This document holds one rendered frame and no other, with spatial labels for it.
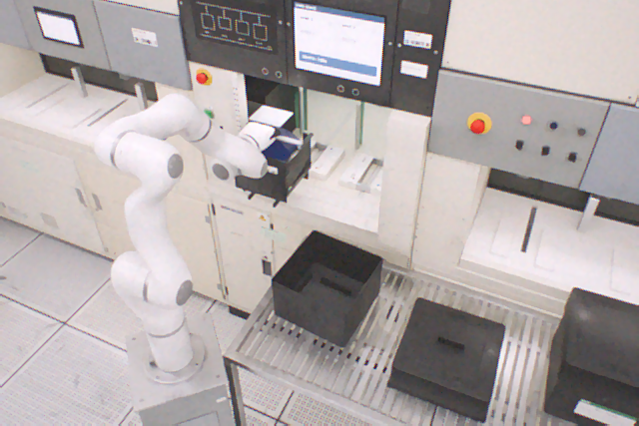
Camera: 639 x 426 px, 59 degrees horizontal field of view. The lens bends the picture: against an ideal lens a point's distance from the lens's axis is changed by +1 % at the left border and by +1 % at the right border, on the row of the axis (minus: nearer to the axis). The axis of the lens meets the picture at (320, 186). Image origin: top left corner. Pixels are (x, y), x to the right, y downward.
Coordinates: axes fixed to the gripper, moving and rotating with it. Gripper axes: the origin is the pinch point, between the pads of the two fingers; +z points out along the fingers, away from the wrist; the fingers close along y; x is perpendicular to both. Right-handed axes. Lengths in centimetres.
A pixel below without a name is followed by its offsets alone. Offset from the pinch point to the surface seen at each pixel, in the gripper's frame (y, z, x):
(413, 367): 70, -46, -39
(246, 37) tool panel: -7.8, 1.4, 28.7
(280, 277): 20, -35, -35
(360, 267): 41, -15, -41
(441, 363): 77, -41, -39
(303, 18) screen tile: 12.6, 1.4, 38.5
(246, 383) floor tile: -5, -28, -125
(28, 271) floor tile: -147, -20, -125
